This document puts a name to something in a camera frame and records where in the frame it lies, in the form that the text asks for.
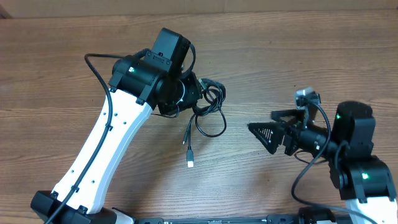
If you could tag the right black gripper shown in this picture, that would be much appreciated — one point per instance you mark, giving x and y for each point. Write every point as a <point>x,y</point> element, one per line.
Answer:
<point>277,131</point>

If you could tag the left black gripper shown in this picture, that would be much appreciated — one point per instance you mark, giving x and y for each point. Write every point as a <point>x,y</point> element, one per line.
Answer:
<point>189,79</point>

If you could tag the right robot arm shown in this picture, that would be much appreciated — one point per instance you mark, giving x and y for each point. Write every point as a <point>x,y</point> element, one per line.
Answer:
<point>364,181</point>

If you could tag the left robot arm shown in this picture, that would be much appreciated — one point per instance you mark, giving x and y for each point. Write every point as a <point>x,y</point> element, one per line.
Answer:
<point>140,83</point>

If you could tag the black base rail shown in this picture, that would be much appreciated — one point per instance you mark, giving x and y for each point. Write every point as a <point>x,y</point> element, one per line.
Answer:
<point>269,219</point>

